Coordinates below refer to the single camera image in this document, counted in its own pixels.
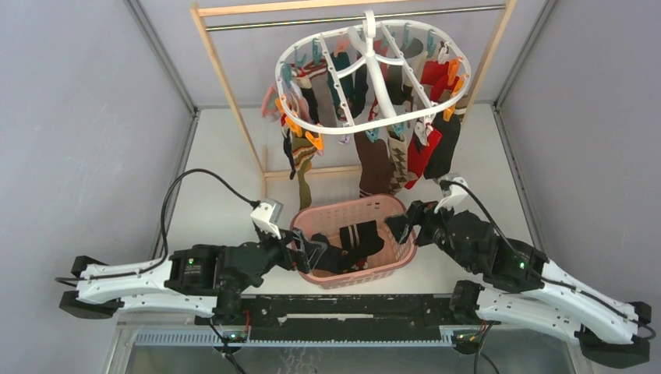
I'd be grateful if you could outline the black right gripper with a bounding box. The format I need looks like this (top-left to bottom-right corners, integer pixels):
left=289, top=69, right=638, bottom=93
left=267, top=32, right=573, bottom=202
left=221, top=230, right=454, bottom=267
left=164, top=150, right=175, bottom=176
left=384, top=196, right=475, bottom=273

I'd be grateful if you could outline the pink plastic laundry basket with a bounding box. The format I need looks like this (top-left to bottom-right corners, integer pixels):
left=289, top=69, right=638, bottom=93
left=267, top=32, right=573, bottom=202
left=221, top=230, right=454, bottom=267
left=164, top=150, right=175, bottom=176
left=290, top=194, right=417, bottom=290

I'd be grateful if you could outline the black sock with tan toe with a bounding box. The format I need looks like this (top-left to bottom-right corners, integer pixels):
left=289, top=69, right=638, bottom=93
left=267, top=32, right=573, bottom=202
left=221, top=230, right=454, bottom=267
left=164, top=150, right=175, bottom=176
left=423, top=115, right=461, bottom=179

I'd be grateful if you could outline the black sock with beige stripes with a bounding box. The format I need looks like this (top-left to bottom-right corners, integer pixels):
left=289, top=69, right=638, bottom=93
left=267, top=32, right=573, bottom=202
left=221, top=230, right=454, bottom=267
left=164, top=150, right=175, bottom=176
left=311, top=220, right=384, bottom=274

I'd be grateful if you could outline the wooden clothes rack frame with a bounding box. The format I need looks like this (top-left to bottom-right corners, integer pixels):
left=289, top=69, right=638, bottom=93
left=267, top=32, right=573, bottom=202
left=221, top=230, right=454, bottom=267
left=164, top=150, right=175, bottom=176
left=190, top=1, right=518, bottom=198

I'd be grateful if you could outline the red sock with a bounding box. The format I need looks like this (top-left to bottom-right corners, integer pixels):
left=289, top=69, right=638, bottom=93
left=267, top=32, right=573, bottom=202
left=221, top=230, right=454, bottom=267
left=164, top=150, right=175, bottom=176
left=405, top=129, right=442, bottom=189

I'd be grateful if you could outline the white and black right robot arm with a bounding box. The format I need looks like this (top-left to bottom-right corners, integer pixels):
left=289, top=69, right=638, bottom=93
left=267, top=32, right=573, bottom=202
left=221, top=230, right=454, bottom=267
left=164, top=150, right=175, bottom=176
left=385, top=201, right=655, bottom=369

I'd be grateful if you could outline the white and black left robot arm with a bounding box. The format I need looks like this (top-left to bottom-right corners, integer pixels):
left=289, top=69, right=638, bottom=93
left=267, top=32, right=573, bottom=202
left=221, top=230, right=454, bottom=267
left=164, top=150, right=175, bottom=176
left=59, top=228, right=329, bottom=325

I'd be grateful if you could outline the white round clip hanger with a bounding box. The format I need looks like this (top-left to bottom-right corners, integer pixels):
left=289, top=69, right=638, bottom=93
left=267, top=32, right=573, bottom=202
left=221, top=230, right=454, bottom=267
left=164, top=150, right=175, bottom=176
left=275, top=19, right=467, bottom=136

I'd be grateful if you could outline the brown sock with striped toe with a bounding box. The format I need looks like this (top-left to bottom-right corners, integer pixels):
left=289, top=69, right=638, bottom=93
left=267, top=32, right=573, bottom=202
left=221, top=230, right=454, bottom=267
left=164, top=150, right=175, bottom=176
left=354, top=132, right=394, bottom=197

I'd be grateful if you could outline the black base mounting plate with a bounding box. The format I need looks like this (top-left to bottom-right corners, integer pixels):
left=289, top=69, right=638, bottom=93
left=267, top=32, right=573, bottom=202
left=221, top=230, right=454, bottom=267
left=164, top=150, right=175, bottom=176
left=215, top=294, right=482, bottom=343

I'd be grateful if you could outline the beige argyle pattern sock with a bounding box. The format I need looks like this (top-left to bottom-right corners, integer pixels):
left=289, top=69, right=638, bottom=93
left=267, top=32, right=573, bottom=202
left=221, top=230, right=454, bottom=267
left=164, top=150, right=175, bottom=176
left=387, top=132, right=409, bottom=196

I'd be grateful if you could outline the olive green and orange sock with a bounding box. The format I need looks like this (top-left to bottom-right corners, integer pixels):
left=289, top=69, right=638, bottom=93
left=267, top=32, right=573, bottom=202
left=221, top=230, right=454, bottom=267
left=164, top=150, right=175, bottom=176
left=292, top=137, right=316, bottom=210

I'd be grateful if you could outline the pink sock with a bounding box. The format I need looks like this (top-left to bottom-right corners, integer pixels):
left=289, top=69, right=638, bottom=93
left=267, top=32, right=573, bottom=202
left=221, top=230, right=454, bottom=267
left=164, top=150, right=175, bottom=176
left=260, top=83, right=281, bottom=122

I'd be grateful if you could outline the dark green patterned sock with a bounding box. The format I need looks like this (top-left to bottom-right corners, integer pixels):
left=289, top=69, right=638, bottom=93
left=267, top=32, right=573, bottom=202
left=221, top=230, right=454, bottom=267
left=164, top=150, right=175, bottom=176
left=327, top=52, right=355, bottom=118

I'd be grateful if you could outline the metal hanging rod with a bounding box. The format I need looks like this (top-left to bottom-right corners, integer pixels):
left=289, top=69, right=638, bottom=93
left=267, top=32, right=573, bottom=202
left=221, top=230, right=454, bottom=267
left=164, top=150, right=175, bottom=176
left=205, top=3, right=506, bottom=32

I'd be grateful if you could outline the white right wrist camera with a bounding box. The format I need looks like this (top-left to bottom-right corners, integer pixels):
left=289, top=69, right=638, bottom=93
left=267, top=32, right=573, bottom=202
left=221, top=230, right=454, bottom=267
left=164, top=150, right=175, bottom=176
left=433, top=175, right=468, bottom=213

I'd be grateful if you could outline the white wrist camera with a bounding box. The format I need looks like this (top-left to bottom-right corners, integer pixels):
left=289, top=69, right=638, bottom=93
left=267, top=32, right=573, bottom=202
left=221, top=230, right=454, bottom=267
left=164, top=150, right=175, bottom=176
left=433, top=175, right=468, bottom=213
left=250, top=198, right=284, bottom=239

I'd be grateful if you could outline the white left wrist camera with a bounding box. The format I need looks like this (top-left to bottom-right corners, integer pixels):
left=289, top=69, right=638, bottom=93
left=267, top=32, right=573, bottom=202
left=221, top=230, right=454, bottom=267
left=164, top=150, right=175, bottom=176
left=250, top=198, right=284, bottom=239

